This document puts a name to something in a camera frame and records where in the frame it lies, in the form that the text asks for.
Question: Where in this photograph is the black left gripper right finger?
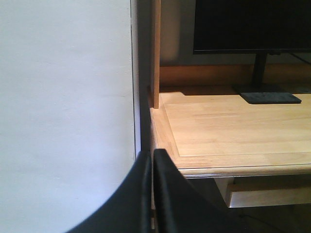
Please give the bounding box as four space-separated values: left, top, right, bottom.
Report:
154 149 243 233

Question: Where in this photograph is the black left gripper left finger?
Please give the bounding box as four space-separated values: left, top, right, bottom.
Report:
69 151 152 233

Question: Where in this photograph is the light wooden desk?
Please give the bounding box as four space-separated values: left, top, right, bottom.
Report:
149 0 311 208

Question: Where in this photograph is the black computer monitor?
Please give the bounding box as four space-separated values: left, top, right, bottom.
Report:
193 0 311 104

